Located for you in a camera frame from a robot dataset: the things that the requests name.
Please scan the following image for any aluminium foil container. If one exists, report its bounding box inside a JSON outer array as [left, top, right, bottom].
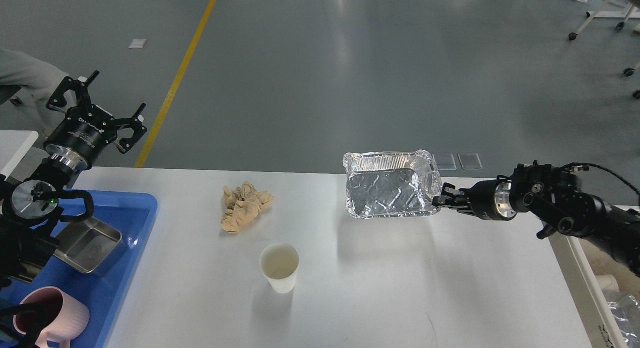
[[342, 149, 442, 219]]

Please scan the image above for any white side table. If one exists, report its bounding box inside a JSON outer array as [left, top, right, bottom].
[[0, 130, 39, 177]]

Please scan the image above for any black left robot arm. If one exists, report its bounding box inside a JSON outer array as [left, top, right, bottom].
[[1, 71, 158, 347]]

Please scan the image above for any black caster wheel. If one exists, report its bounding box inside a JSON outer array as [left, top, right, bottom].
[[622, 62, 640, 100]]

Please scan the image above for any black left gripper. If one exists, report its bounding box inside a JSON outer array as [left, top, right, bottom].
[[44, 70, 149, 170]]

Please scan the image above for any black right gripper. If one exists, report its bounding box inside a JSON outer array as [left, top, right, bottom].
[[431, 179, 517, 221]]

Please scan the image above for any white paper cup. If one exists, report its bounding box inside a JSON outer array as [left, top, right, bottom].
[[259, 242, 300, 294]]

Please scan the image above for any blue plastic tray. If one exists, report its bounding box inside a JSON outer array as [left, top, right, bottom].
[[1, 190, 158, 347]]

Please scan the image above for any right clear floor plate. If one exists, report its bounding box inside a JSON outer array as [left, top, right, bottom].
[[457, 153, 483, 170]]

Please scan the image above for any person in black top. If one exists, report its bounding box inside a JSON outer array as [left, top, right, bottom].
[[0, 48, 77, 138]]

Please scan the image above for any left clear floor plate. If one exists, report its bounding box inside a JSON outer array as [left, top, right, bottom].
[[433, 153, 458, 171]]

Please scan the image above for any beige plastic bin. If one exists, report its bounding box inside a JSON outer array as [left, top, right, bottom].
[[548, 233, 640, 347]]

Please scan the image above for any small stainless steel tray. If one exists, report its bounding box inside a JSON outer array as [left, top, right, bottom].
[[54, 216, 126, 276]]

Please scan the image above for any white wheeled furniture frame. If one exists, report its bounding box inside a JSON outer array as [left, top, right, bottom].
[[567, 0, 640, 42]]

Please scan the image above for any clear floor plate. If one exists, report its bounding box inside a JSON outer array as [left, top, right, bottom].
[[457, 153, 483, 170], [433, 153, 458, 171]]

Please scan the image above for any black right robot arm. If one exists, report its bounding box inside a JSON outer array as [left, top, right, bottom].
[[432, 161, 640, 275]]

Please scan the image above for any pink mug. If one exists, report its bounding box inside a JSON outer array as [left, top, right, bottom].
[[13, 286, 90, 347]]

